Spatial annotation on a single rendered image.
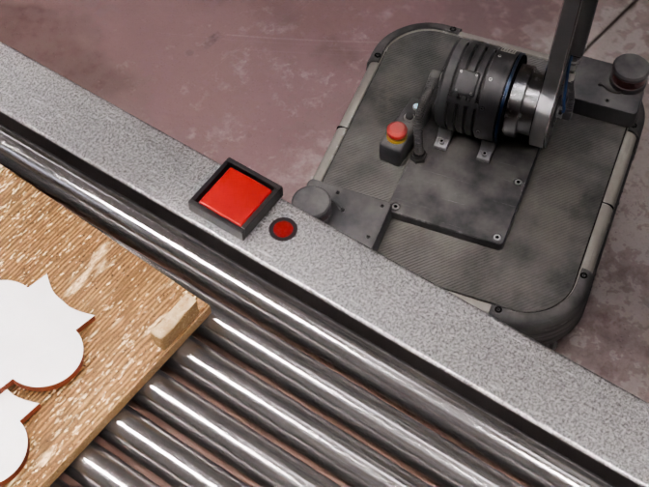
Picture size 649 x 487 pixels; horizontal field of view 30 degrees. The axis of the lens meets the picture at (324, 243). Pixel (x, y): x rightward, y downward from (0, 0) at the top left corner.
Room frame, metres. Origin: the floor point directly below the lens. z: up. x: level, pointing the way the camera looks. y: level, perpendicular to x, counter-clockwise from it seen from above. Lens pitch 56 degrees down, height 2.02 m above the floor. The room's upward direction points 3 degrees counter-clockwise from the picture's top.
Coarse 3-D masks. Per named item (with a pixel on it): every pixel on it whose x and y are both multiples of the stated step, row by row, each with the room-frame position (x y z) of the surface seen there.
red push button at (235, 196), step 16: (224, 176) 0.83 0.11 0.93; (240, 176) 0.82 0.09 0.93; (208, 192) 0.80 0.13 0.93; (224, 192) 0.80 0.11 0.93; (240, 192) 0.80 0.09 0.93; (256, 192) 0.80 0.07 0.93; (208, 208) 0.78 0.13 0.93; (224, 208) 0.78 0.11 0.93; (240, 208) 0.78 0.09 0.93; (256, 208) 0.78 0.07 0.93; (240, 224) 0.76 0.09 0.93
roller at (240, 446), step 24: (168, 384) 0.57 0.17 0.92; (144, 408) 0.56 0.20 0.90; (168, 408) 0.55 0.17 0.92; (192, 408) 0.54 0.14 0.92; (216, 408) 0.55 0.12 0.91; (192, 432) 0.52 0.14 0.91; (216, 432) 0.52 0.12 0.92; (240, 432) 0.51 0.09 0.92; (240, 456) 0.49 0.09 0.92; (264, 456) 0.49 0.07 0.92; (288, 456) 0.49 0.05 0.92; (264, 480) 0.47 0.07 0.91; (288, 480) 0.46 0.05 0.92; (312, 480) 0.46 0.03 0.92
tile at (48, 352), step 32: (0, 288) 0.68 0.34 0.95; (32, 288) 0.68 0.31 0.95; (0, 320) 0.64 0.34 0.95; (32, 320) 0.64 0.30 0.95; (64, 320) 0.64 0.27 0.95; (0, 352) 0.60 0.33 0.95; (32, 352) 0.60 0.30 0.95; (64, 352) 0.60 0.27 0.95; (0, 384) 0.56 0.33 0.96; (32, 384) 0.56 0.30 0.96; (64, 384) 0.57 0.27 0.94
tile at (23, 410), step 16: (0, 400) 0.55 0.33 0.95; (16, 400) 0.55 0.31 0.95; (0, 416) 0.53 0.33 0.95; (16, 416) 0.53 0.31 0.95; (0, 432) 0.52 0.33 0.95; (16, 432) 0.52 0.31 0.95; (0, 448) 0.50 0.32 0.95; (16, 448) 0.50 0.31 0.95; (0, 464) 0.48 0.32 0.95; (16, 464) 0.48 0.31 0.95; (0, 480) 0.47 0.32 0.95
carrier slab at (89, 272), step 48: (0, 192) 0.82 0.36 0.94; (0, 240) 0.75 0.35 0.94; (48, 240) 0.75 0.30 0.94; (96, 240) 0.74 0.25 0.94; (96, 288) 0.68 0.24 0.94; (144, 288) 0.68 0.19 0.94; (96, 336) 0.62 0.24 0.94; (144, 336) 0.62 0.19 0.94; (96, 384) 0.57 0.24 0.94; (144, 384) 0.57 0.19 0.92; (48, 432) 0.52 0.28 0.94; (96, 432) 0.52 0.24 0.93; (48, 480) 0.47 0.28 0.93
